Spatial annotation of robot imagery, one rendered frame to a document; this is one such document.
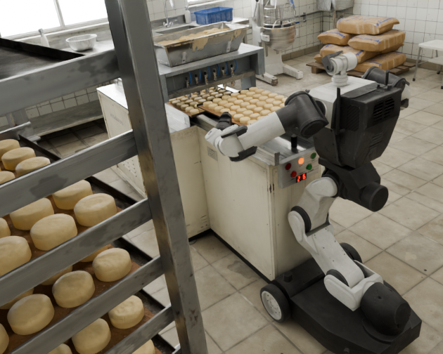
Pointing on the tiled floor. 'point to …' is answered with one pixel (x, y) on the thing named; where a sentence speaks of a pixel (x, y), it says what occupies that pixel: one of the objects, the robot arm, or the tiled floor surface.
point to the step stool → (439, 57)
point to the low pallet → (361, 71)
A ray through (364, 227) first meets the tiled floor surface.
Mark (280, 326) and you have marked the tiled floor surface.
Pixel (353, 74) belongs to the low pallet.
